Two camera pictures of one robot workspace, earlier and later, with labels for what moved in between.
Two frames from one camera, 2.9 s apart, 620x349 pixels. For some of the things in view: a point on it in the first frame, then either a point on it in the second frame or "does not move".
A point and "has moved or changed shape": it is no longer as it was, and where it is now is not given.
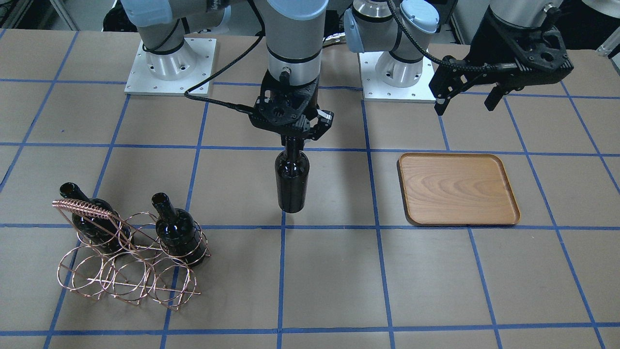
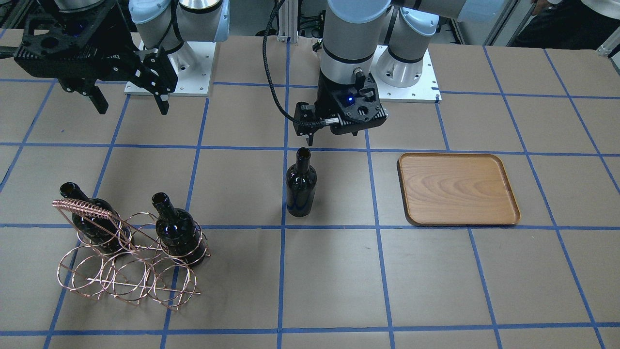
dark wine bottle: [292, 171] has moved or changed shape
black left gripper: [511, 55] to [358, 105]
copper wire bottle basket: [135, 257] does not move
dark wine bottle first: [109, 235] does not move
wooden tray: [442, 189] does not move
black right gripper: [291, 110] to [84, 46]
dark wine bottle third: [178, 233] does not move
